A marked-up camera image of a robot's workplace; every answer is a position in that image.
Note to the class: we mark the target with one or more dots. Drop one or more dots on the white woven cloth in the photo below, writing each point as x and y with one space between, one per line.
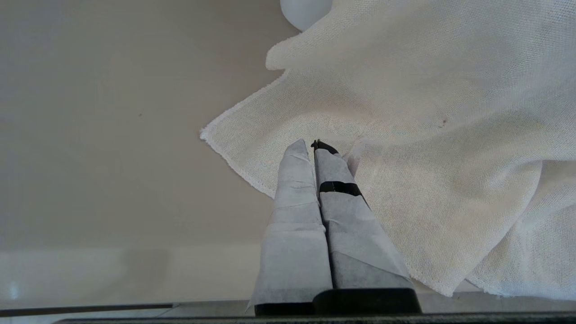
441 112

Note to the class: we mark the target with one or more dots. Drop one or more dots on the white round jar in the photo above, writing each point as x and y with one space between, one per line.
303 11

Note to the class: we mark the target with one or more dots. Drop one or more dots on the tissue-wrapped right gripper left finger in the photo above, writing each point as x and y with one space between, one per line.
294 234

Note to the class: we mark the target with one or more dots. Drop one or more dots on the tissue-wrapped right gripper right finger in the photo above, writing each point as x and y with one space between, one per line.
355 243

